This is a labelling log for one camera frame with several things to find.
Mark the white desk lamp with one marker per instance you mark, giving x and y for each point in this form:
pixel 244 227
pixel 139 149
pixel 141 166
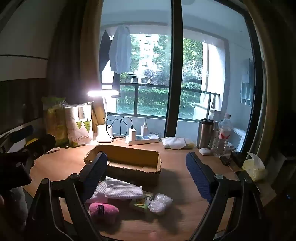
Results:
pixel 105 134

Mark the white cloth pile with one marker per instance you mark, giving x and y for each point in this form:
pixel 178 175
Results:
pixel 173 141

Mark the green yellow plastic package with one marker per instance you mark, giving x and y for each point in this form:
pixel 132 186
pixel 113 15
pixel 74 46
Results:
pixel 54 122

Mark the yellow cloth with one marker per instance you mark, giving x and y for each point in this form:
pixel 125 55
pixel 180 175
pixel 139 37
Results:
pixel 192 145

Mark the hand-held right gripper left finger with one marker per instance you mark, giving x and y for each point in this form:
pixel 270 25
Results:
pixel 97 172

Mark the white earbuds case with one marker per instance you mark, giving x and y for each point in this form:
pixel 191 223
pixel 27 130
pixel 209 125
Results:
pixel 205 151

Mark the hanging light blue shirt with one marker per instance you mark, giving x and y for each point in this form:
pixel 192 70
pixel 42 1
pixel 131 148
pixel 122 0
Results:
pixel 120 51

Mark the white power strip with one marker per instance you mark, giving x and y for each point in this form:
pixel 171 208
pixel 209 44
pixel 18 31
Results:
pixel 148 139

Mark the clear water bottle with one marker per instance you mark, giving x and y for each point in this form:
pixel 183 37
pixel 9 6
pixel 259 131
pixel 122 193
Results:
pixel 223 136

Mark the clear plastic bag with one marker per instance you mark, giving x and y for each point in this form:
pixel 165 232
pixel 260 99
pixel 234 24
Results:
pixel 160 204

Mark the white pointed plug adapter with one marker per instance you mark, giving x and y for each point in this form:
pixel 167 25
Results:
pixel 144 131

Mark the yellow tissue pack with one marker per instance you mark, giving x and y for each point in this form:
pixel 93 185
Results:
pixel 254 168

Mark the paper cup sleeve pack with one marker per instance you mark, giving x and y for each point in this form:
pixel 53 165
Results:
pixel 78 129

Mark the balcony railing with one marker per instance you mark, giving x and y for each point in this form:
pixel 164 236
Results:
pixel 136 86

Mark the steel travel tumbler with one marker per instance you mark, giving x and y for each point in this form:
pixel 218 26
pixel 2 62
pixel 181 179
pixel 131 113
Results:
pixel 204 135

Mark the hanging pale clothes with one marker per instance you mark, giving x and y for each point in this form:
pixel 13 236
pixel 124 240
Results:
pixel 246 88

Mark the small green yellow packet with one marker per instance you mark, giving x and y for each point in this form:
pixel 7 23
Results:
pixel 138 204

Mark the brown curtain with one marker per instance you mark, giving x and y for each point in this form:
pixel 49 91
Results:
pixel 69 58

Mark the pink plush pad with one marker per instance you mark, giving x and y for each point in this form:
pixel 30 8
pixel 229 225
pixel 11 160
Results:
pixel 108 212

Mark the white waffle towel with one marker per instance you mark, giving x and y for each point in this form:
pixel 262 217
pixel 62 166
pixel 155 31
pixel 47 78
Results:
pixel 122 190

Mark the brown cardboard box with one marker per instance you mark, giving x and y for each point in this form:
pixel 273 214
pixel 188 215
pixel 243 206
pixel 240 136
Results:
pixel 129 161

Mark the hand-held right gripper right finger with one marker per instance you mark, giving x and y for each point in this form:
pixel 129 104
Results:
pixel 198 177

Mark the white wall charger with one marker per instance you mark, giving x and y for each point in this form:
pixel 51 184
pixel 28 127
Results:
pixel 132 134

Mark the flat wooden stick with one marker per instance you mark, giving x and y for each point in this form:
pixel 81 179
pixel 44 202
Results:
pixel 53 150

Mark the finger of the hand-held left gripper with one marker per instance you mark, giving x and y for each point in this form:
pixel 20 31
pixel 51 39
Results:
pixel 44 143
pixel 20 133

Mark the yellow snack packet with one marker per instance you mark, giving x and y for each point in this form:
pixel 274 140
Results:
pixel 32 140

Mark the small black object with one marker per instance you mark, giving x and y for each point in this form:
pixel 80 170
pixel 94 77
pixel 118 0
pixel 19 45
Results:
pixel 225 160

